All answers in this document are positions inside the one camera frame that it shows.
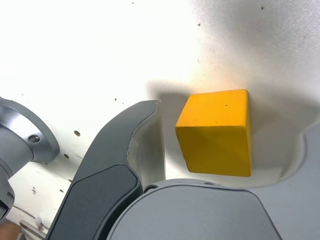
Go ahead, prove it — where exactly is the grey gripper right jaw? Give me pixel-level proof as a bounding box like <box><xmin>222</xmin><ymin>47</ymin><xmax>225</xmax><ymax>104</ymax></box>
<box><xmin>106</xmin><ymin>123</ymin><xmax>320</xmax><ymax>240</ymax></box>

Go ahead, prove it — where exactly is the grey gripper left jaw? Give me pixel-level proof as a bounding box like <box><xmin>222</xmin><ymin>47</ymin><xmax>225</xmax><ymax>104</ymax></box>
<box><xmin>47</xmin><ymin>99</ymin><xmax>168</xmax><ymax>240</ymax></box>

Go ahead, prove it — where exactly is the yellow cube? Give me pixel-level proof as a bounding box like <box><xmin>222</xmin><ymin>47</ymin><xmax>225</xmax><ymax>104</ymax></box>
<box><xmin>174</xmin><ymin>88</ymin><xmax>252</xmax><ymax>178</ymax></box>

